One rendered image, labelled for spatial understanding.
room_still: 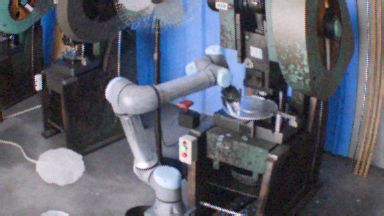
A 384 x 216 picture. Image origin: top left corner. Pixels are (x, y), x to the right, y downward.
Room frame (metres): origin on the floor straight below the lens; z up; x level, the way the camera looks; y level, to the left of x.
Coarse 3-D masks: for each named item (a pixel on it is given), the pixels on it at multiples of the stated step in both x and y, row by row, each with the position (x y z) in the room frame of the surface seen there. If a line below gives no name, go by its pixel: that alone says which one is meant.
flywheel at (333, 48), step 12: (324, 0) 2.26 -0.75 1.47; (336, 0) 2.36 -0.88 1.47; (324, 12) 2.14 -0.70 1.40; (336, 12) 2.39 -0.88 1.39; (324, 24) 2.08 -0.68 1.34; (336, 24) 2.07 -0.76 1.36; (324, 36) 2.12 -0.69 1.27; (336, 36) 2.09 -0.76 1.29; (336, 48) 2.35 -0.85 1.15; (324, 60) 2.22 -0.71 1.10; (336, 60) 2.30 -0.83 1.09
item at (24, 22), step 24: (0, 0) 4.03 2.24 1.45; (24, 0) 4.30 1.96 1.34; (48, 0) 4.71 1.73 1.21; (0, 24) 4.07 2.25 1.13; (24, 24) 4.38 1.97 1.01; (24, 48) 4.64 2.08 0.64; (0, 72) 4.23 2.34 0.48; (24, 72) 4.61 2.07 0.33; (0, 96) 4.65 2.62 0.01; (24, 96) 4.55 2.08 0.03
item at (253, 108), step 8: (248, 96) 2.48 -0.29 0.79; (232, 104) 2.37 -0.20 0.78; (248, 104) 2.36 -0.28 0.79; (256, 104) 2.36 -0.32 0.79; (264, 104) 2.38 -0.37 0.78; (272, 104) 2.38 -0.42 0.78; (240, 112) 2.27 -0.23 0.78; (248, 112) 2.27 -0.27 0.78; (256, 112) 2.27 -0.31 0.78; (264, 112) 2.27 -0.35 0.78; (272, 112) 2.27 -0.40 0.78
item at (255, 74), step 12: (252, 36) 2.38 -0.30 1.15; (264, 36) 2.33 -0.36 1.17; (252, 48) 2.38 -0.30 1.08; (264, 48) 2.33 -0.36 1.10; (252, 60) 2.38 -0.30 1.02; (264, 60) 2.33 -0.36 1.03; (252, 72) 2.35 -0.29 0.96; (264, 72) 2.33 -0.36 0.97; (276, 72) 2.39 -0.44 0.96; (252, 84) 2.35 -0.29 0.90; (264, 84) 2.33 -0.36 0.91
